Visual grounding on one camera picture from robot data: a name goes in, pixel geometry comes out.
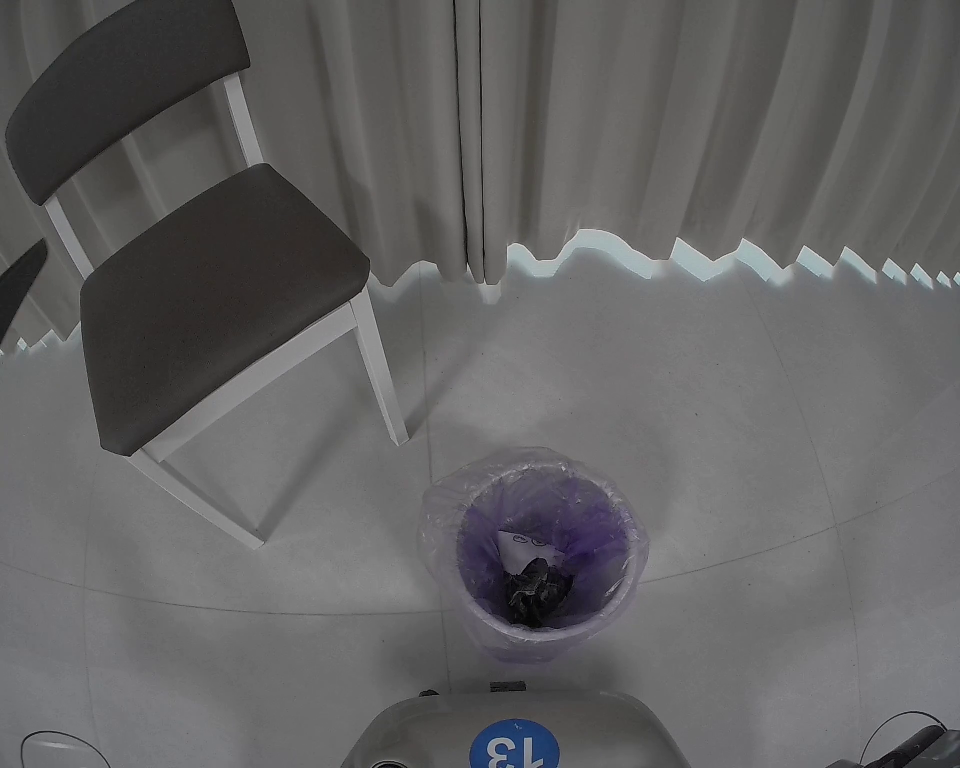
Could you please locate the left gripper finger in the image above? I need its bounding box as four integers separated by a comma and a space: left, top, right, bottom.
0, 238, 51, 345

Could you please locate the purple plastic bag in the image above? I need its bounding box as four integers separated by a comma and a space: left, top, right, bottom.
417, 446, 648, 666

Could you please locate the black plastic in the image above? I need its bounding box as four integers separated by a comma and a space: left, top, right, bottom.
502, 558, 579, 628

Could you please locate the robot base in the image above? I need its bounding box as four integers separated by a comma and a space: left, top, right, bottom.
341, 678, 692, 768

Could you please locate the white trash bin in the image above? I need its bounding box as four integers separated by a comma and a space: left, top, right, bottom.
456, 468, 647, 648

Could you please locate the white curtain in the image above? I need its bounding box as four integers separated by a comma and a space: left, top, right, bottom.
0, 0, 471, 358
459, 0, 960, 291

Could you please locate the crumpled white paper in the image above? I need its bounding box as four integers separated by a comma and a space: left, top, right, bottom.
496, 528, 568, 576

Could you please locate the grey chair with white frame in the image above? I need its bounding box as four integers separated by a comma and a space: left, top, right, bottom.
6, 0, 411, 549

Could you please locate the black cable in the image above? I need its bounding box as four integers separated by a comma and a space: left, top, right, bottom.
860, 711, 949, 762
21, 730, 101, 768

